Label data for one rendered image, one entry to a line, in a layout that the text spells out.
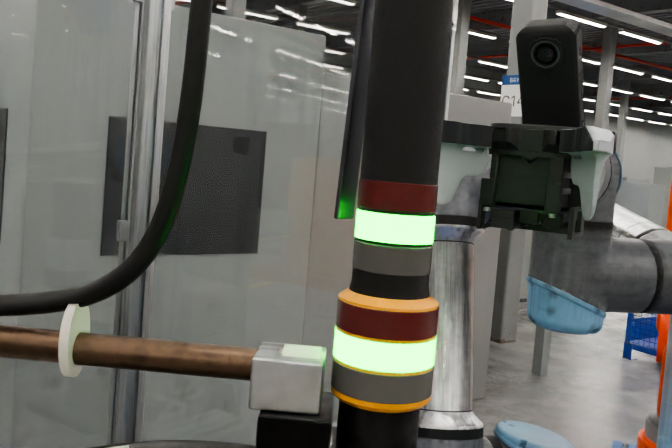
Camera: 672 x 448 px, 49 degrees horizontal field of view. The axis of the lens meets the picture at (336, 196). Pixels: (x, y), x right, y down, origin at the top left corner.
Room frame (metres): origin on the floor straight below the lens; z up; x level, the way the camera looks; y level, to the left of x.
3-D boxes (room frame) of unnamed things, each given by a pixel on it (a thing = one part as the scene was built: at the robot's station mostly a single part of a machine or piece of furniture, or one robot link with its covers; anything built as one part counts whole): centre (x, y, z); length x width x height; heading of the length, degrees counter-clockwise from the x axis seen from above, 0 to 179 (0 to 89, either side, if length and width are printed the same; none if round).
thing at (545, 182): (0.59, -0.16, 1.63); 0.12 x 0.08 x 0.09; 153
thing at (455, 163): (0.53, -0.08, 1.64); 0.09 x 0.03 x 0.06; 126
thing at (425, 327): (0.31, -0.03, 1.57); 0.04 x 0.04 x 0.01
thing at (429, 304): (0.31, -0.03, 1.56); 0.04 x 0.04 x 0.05
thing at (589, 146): (0.48, -0.16, 1.64); 0.09 x 0.03 x 0.06; 0
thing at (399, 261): (0.31, -0.03, 1.60); 0.03 x 0.03 x 0.01
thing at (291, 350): (0.32, 0.01, 1.54); 0.02 x 0.02 x 0.02; 88
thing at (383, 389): (0.31, -0.03, 1.55); 0.04 x 0.04 x 0.01
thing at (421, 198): (0.31, -0.03, 1.62); 0.03 x 0.03 x 0.01
